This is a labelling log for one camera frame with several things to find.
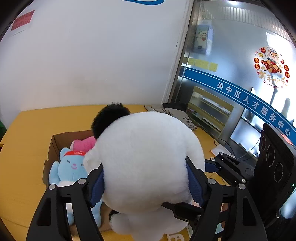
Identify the festive window sticker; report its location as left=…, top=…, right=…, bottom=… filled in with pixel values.
left=254, top=46, right=290, bottom=90

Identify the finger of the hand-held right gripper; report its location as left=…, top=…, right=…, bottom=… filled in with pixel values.
left=205, top=152, right=255, bottom=186
left=162, top=202, right=204, bottom=223

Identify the metal window frame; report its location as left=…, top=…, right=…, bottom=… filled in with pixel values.
left=162, top=0, right=201, bottom=105

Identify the cardboard box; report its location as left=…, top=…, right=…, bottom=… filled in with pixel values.
left=42, top=130, right=130, bottom=233

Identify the grey tote bag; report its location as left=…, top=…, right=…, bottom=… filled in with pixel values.
left=144, top=103, right=198, bottom=131

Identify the white phone case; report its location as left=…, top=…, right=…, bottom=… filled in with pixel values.
left=166, top=232, right=186, bottom=241

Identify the green cloth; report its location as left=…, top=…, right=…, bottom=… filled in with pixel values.
left=0, top=120, right=6, bottom=145

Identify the black cable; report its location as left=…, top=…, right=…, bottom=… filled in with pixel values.
left=214, top=138, right=260, bottom=160

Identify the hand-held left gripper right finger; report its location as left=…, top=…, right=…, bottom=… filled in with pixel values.
left=184, top=156, right=274, bottom=241

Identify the white panda plush toy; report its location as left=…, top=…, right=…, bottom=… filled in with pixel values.
left=84, top=101, right=206, bottom=241

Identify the light blue plush toy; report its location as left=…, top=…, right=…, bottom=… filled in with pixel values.
left=48, top=147, right=103, bottom=226

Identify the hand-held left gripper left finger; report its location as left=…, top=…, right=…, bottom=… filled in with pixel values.
left=26, top=166, right=105, bottom=241

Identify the red wall notice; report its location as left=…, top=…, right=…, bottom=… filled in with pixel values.
left=10, top=9, right=36, bottom=35

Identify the cartoon poster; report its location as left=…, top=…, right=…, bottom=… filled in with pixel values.
left=193, top=20, right=214, bottom=56

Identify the pink plush toy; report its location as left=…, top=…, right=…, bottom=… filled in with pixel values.
left=70, top=136, right=97, bottom=153

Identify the blue window banner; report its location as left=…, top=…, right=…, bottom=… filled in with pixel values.
left=183, top=67, right=296, bottom=139

